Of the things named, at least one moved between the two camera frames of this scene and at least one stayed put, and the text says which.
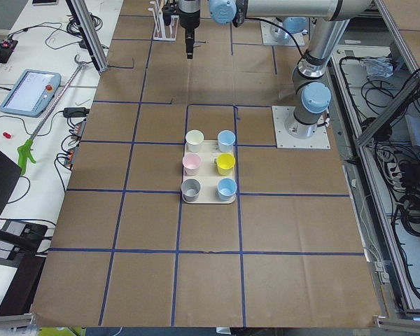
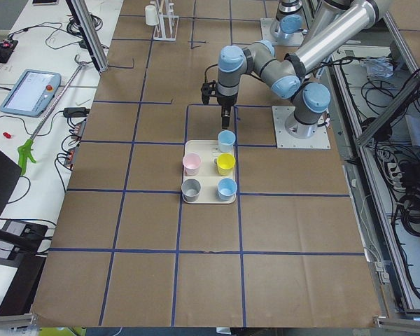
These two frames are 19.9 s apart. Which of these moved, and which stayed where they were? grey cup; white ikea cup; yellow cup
Moved: white ikea cup
Stayed: grey cup; yellow cup
